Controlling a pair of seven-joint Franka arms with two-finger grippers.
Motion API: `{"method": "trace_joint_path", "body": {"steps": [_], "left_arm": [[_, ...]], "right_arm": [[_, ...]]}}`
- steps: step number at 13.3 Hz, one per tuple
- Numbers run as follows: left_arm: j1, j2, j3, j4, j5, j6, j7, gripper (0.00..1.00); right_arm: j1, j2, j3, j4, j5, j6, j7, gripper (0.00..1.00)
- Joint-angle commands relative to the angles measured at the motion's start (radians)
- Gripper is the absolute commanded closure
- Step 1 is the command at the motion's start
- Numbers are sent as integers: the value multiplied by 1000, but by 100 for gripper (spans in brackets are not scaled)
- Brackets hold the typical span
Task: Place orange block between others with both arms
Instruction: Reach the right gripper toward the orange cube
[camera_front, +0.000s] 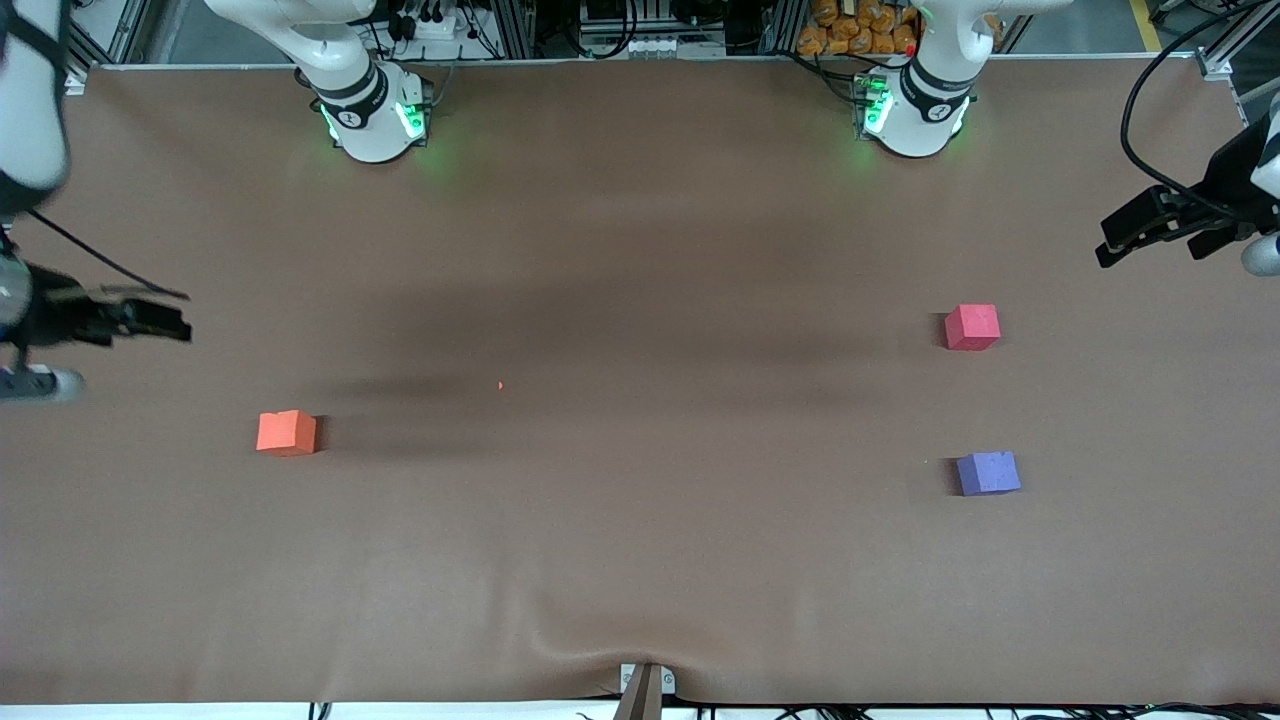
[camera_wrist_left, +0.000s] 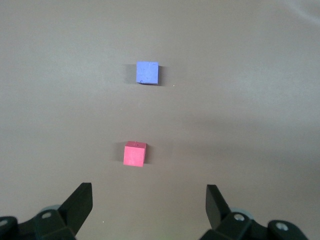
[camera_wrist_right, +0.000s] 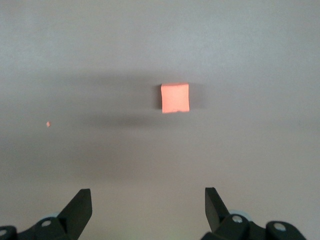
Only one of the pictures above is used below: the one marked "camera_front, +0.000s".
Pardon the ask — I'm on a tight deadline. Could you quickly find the orange foam block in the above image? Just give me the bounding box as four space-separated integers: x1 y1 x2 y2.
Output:
256 410 318 458

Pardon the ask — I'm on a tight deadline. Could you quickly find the red foam block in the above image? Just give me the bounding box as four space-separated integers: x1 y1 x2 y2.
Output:
944 304 1001 352

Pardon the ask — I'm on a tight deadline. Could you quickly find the purple foam block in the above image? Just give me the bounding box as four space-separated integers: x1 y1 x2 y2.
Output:
956 451 1022 497

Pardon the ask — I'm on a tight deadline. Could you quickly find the bag of orange snacks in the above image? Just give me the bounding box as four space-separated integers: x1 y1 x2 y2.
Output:
797 0 919 57

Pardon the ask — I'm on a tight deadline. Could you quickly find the white power strip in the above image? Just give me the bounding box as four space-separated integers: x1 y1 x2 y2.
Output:
385 5 473 43

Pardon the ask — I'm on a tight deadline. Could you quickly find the white terminal block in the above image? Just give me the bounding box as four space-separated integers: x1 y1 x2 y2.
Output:
618 36 701 59

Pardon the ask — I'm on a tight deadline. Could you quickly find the large table cover cloth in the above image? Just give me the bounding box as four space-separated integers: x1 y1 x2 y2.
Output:
0 55 1280 706

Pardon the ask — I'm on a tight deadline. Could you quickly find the brown support bar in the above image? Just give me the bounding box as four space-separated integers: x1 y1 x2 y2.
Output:
612 665 666 720

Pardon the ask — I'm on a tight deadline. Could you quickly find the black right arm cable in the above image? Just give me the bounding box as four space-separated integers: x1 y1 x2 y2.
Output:
25 208 191 301

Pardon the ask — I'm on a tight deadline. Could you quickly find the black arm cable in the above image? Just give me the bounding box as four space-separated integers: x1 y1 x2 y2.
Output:
25 208 191 301
1120 0 1280 221

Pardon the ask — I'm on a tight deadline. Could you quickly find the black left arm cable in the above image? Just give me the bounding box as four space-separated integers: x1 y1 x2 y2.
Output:
1120 0 1280 221

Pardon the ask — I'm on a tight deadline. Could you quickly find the aluminium frame post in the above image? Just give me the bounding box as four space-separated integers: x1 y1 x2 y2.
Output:
1197 0 1280 81
70 0 153 67
492 0 537 59
765 0 807 56

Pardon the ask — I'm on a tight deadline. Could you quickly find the metal clamp bracket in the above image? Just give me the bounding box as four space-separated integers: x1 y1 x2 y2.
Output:
619 662 677 696

